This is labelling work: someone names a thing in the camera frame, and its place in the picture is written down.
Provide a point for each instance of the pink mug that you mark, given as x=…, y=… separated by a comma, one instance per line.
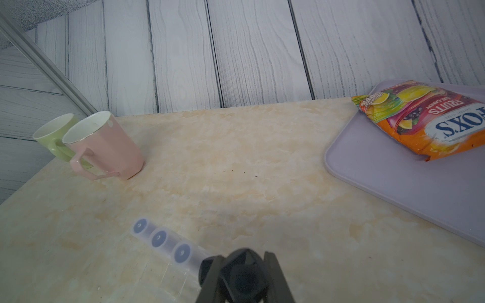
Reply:
x=102, y=148

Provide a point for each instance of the black lipstick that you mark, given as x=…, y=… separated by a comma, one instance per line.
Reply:
x=244, y=276

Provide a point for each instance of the green mug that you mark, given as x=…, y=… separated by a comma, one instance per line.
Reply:
x=50, y=136

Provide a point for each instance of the left frame post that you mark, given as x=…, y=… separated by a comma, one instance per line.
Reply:
x=32, y=52

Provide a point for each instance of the clear acrylic lipstick organizer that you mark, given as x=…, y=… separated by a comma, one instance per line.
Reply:
x=112, y=265

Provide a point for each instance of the purple lipstick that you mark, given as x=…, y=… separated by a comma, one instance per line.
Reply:
x=142, y=228
x=163, y=239
x=184, y=253

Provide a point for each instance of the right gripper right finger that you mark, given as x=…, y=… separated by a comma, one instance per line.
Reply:
x=278, y=290

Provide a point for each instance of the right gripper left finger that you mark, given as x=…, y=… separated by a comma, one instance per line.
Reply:
x=209, y=280

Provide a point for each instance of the orange snack packet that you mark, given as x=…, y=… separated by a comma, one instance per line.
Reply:
x=429, y=120

